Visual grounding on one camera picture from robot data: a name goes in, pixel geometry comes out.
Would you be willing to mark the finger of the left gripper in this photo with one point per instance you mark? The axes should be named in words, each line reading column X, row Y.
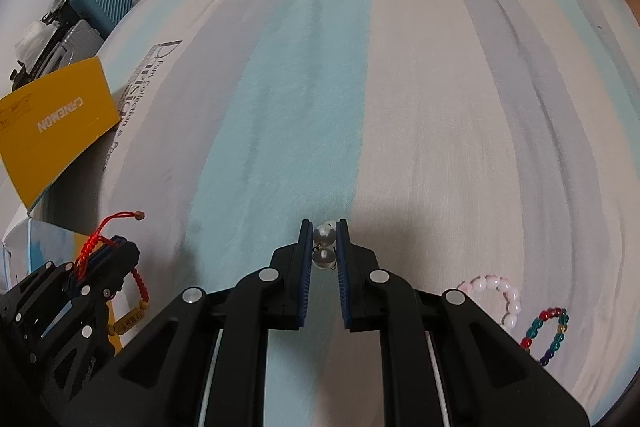
column 112, row 256

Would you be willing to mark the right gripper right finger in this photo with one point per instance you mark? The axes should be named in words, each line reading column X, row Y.
column 445, row 362

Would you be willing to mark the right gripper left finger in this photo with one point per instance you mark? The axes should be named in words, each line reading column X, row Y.
column 202, row 360

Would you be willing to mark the white pearl earrings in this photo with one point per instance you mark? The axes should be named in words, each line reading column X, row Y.
column 324, row 249

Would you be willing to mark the striped bed sheet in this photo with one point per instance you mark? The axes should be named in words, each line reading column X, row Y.
column 458, row 138

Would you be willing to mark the yellow box lid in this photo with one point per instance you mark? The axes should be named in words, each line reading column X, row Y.
column 48, row 123

